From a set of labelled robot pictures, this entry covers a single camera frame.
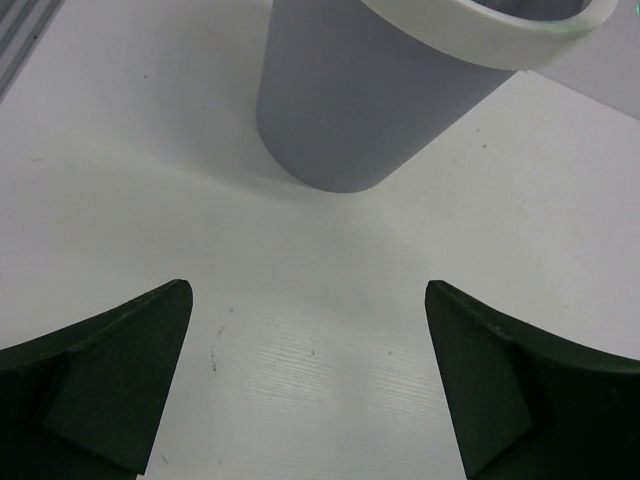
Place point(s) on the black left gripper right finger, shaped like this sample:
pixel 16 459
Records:
pixel 528 404

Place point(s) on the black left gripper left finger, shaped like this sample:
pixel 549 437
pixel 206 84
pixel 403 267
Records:
pixel 86 401

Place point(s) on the grey bin with white rim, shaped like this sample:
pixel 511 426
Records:
pixel 352 90

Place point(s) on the aluminium left side rail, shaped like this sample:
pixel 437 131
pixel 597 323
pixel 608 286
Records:
pixel 23 24

